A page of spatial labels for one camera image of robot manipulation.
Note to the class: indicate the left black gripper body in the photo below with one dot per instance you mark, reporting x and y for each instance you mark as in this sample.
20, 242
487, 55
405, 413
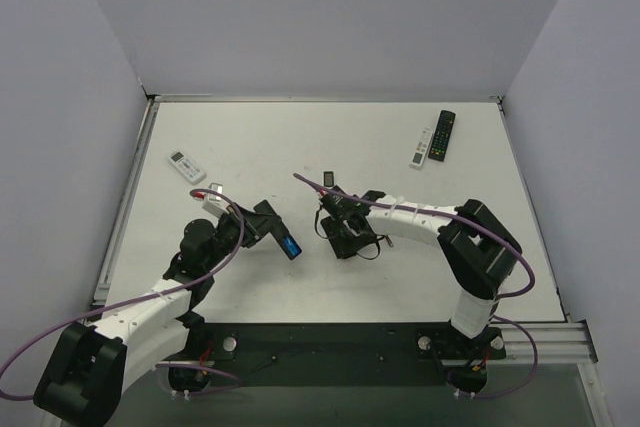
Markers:
270, 219

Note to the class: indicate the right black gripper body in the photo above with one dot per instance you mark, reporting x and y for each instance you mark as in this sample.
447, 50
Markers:
343, 225

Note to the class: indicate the black remote control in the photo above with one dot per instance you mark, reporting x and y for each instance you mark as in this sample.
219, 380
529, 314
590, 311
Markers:
279, 231

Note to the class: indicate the blue AAA battery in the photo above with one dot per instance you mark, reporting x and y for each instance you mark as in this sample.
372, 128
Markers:
291, 248

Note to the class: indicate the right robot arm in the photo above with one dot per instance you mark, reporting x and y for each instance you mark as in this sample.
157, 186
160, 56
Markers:
479, 250

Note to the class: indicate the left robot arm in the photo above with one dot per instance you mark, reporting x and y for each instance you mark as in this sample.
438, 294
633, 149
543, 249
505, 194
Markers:
92, 365

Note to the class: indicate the white AC remote left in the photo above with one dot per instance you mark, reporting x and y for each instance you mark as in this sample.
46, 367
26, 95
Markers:
185, 165

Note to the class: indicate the slim white remote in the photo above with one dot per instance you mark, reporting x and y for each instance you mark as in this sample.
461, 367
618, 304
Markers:
422, 148

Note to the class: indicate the black TV remote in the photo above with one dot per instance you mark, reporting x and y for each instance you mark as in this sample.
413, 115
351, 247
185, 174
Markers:
441, 136

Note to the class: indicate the small black LCD device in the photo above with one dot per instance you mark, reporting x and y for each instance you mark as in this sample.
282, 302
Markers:
328, 179

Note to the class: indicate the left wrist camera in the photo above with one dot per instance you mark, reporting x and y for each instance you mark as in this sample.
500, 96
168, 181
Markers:
211, 202

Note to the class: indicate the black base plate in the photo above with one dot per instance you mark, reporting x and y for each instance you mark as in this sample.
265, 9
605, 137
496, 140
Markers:
410, 354

